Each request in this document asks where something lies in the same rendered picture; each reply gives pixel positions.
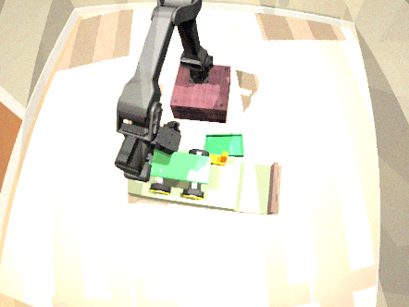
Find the green tray floor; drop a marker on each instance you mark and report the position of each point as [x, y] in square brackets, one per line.
[218, 145]

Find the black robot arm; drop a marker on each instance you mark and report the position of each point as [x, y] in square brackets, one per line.
[140, 99]

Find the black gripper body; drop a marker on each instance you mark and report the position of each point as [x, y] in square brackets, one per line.
[145, 175]

